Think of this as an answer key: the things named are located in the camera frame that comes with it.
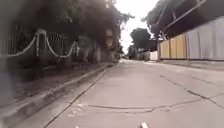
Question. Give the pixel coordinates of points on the row of trees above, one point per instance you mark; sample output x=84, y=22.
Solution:
x=76, y=16

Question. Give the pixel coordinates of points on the white wall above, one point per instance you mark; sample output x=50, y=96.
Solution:
x=153, y=55

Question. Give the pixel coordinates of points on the round dark tree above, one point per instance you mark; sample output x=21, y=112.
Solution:
x=141, y=36

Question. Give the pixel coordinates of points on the tall tree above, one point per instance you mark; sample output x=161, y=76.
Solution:
x=156, y=16

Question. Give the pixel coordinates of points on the raised grey pavement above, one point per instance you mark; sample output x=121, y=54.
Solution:
x=193, y=64

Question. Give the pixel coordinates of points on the concrete kerb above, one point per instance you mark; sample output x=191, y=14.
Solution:
x=40, y=100

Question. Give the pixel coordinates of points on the grey concrete road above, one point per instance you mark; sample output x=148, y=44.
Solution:
x=140, y=90

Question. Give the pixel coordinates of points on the dark building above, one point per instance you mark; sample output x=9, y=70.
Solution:
x=193, y=13

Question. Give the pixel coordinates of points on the fence with pale posts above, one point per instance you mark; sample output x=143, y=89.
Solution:
x=40, y=43

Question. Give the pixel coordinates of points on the yellow and grey fence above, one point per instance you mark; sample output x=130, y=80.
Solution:
x=203, y=41

